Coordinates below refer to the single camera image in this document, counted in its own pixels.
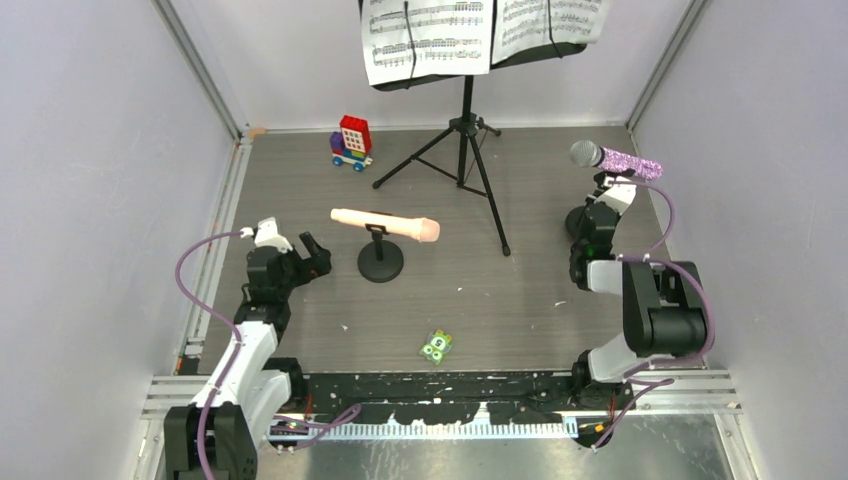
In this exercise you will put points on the beige microphone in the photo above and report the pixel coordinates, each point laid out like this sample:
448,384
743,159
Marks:
423,230

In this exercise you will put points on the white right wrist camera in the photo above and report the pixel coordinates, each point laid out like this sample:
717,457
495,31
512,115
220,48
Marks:
617,193

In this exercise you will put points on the green toy block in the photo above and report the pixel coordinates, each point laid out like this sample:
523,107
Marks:
437,345

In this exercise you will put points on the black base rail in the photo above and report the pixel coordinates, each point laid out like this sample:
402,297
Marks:
444,397

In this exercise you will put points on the black microphone stand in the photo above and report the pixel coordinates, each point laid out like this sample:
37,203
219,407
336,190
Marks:
380,261
602,184

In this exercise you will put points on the sheet music page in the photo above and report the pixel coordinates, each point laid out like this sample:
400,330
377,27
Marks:
403,41
531,30

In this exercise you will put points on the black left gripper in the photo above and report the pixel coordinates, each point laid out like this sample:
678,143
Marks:
314,267

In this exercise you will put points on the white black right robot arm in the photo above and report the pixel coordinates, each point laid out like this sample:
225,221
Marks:
665,316

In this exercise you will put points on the colourful toy block truck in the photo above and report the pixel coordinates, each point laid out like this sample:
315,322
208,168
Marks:
351,144

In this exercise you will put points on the purple glitter microphone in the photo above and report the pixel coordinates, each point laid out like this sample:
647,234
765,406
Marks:
586,153

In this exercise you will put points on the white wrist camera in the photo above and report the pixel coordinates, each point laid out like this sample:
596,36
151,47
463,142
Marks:
617,193
270,233

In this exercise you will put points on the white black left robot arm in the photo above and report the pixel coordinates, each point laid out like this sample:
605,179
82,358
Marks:
216,435

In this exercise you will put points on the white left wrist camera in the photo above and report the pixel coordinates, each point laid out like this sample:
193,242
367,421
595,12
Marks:
270,233

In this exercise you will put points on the black music stand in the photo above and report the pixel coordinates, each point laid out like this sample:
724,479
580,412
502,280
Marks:
468,124

